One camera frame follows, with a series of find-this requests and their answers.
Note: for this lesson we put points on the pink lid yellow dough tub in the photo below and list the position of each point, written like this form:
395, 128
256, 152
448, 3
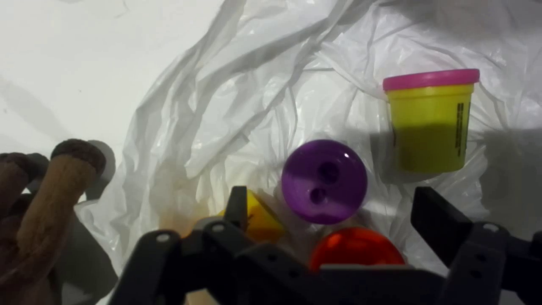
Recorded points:
431, 117

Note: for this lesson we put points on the red lid play dough tub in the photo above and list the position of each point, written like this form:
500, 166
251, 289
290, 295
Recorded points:
354, 245

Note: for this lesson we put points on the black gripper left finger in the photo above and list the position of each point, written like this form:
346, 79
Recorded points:
217, 256

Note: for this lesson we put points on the yellow play dough tub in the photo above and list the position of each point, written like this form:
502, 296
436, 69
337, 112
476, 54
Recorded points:
253, 217

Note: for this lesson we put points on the brown plush moose toy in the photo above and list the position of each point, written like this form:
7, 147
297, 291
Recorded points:
38, 198

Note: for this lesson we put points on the white plastic bag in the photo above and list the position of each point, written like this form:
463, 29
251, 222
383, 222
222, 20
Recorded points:
271, 74

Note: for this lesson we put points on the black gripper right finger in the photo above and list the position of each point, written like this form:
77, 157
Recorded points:
483, 257

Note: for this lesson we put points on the purple lid play dough tub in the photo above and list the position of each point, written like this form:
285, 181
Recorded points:
324, 181

